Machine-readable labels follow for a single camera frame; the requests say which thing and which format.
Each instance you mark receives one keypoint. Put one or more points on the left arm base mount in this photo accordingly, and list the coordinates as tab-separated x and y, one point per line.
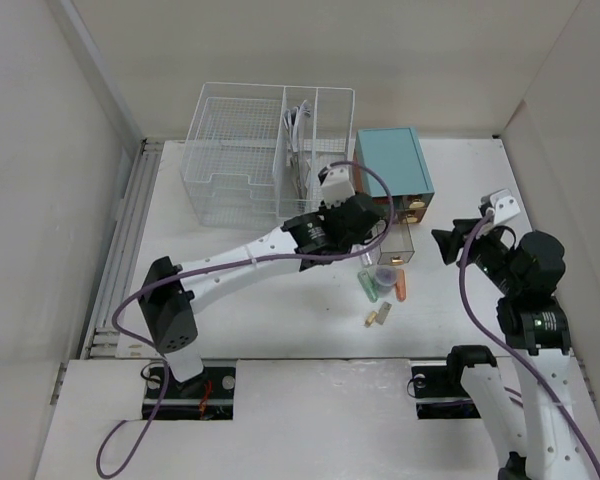
210	398

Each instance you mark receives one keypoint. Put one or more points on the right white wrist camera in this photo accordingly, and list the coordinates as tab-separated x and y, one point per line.
499	207

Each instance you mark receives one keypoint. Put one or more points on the teal orange drawer box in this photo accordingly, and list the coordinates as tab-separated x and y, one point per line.
396	155

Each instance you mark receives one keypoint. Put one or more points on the yellow eraser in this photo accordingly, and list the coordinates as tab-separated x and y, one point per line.
370	319

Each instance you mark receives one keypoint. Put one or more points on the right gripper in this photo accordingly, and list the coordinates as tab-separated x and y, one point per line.
449	242

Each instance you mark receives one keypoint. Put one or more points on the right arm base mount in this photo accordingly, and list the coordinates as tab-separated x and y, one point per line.
435	385

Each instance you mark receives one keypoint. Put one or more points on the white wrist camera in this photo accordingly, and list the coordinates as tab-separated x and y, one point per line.
335	185
499	207

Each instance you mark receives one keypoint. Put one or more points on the orange transparent case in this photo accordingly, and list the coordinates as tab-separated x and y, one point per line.
401	285

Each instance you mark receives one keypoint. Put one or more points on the clear blue spray bottle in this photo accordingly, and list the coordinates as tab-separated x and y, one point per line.
370	257

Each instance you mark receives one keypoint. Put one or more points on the aluminium rail left side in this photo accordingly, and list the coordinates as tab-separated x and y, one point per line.
99	338

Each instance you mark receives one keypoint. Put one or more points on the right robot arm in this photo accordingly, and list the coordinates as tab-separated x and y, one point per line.
535	435

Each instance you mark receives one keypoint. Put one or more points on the green transparent case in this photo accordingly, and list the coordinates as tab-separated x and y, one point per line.
368	286

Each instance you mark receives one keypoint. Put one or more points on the clear jar of paperclips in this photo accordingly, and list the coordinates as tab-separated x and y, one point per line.
384	278

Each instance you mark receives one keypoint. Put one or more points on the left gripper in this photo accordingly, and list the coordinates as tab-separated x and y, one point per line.
325	211

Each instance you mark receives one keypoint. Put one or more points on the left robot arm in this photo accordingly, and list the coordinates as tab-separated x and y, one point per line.
170	297

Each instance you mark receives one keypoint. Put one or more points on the white wire desk organizer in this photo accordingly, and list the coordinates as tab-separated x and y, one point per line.
234	162

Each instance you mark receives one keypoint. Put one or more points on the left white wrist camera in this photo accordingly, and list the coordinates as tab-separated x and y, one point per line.
335	185

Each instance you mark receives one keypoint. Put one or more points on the clear plastic drawer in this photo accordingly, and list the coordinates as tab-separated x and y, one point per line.
397	247

